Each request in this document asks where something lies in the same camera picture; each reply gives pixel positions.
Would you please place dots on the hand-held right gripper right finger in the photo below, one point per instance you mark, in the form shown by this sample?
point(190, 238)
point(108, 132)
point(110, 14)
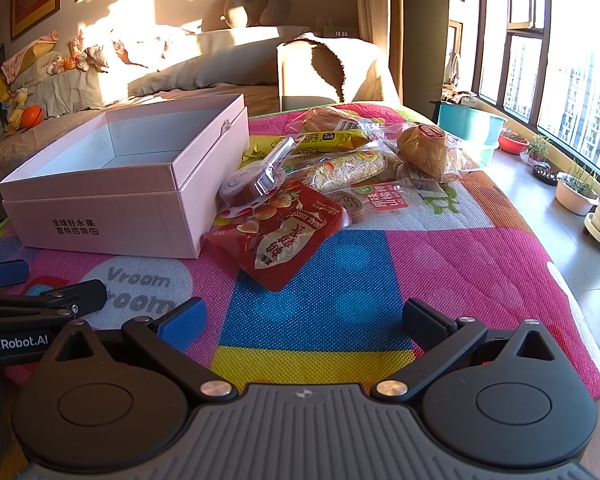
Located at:
point(420, 326)

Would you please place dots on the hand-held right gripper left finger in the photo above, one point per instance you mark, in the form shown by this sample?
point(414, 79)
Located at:
point(185, 324)

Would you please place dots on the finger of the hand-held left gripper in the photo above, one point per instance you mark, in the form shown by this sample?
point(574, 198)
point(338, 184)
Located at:
point(2, 275)
point(40, 290)

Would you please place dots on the pink cardboard box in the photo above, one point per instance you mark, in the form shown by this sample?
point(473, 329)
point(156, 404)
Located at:
point(105, 220)

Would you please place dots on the clear hawthorn snack packet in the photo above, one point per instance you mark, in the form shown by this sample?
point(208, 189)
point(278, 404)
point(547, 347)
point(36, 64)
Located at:
point(380, 200)

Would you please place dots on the clear jelly cup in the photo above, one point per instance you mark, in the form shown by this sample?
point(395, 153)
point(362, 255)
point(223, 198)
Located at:
point(240, 187)

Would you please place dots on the round bun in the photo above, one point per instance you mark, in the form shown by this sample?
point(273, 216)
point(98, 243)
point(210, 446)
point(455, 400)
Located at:
point(422, 152)

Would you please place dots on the vacuum packed corn cob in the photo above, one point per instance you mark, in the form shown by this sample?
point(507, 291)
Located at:
point(340, 170)

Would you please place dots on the yellow cheese snack packet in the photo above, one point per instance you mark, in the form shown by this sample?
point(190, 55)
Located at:
point(330, 140)

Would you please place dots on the long bread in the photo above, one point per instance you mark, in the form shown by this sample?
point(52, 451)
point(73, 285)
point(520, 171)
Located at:
point(325, 120)

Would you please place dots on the colourful play mat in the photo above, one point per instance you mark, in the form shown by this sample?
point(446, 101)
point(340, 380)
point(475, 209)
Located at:
point(480, 270)

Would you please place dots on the red snack packet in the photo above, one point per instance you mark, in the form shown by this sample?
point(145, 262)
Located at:
point(275, 245)

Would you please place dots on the orange toy ball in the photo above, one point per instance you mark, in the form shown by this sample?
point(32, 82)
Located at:
point(32, 115)

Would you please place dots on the yellow plush toy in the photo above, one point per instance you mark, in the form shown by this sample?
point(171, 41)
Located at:
point(10, 105)

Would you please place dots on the small grey cushion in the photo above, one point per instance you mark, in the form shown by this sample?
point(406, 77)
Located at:
point(70, 90)

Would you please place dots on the white pot with plant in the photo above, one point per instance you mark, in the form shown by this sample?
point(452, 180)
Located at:
point(575, 197)

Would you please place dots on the red plastic basin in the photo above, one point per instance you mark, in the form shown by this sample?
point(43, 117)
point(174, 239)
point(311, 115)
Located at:
point(512, 142)

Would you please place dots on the teal plastic basin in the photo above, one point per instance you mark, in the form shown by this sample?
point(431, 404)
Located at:
point(467, 122)

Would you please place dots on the small green plant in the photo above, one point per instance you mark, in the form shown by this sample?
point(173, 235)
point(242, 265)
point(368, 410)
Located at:
point(537, 146)

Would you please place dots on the yellow pink pillow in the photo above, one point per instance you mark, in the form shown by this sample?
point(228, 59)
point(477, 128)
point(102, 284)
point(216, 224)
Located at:
point(27, 57)

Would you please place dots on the beige sofa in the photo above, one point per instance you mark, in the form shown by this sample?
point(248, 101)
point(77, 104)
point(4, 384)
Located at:
point(265, 95)

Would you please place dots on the large grey pillow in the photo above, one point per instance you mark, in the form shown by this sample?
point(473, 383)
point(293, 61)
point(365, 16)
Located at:
point(220, 55)

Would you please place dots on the green digital clock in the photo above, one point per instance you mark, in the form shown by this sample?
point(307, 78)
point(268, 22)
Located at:
point(341, 33)

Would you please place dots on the beige curtain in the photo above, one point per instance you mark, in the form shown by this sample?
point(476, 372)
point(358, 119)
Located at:
point(375, 20)

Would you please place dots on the beige neck pillow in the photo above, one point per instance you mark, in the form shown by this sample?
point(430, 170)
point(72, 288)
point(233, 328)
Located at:
point(252, 2)

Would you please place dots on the window frame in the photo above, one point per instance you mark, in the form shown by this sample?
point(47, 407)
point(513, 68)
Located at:
point(545, 60)

